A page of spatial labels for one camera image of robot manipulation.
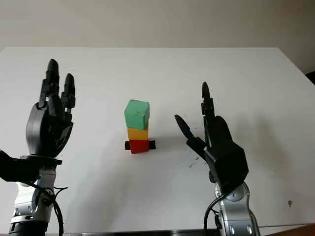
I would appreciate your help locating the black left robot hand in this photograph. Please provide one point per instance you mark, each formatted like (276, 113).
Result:
(46, 130)

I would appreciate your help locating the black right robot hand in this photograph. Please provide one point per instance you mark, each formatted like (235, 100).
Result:
(217, 132)

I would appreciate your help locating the yellow wooden block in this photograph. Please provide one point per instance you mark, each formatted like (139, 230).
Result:
(137, 134)

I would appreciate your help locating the green wooden block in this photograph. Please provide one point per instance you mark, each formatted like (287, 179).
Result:
(135, 114)

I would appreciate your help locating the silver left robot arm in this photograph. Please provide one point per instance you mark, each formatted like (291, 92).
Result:
(27, 204)

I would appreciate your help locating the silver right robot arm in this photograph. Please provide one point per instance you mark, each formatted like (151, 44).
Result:
(236, 214)

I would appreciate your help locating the black tape strip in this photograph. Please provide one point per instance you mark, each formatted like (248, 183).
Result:
(152, 145)

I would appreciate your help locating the red wooden block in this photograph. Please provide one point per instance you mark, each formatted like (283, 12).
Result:
(139, 146)

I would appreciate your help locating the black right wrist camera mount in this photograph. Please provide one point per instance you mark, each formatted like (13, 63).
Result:
(229, 167)

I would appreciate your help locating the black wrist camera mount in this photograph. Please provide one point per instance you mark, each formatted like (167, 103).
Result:
(17, 167)
(229, 167)

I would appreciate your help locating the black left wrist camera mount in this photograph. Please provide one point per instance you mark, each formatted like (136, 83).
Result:
(17, 167)

